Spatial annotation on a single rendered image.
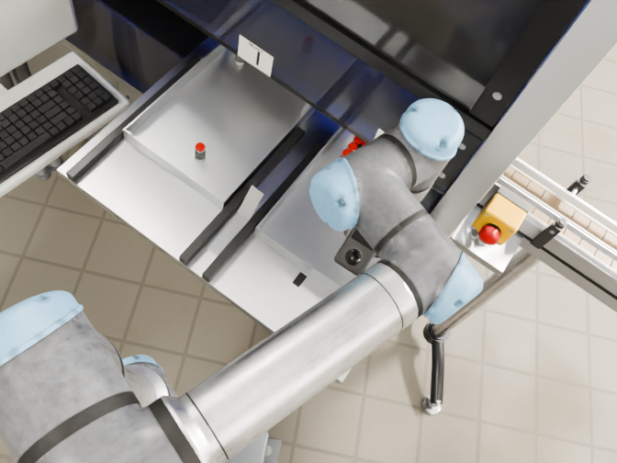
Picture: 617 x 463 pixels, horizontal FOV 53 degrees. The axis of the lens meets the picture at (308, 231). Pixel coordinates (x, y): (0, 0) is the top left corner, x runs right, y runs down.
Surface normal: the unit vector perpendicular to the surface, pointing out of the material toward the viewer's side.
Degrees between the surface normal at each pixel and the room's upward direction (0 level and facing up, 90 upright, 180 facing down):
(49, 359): 13
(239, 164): 0
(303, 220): 0
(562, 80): 90
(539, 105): 90
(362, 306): 6
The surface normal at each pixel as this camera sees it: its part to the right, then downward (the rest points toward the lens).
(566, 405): 0.17, -0.43
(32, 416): -0.18, -0.19
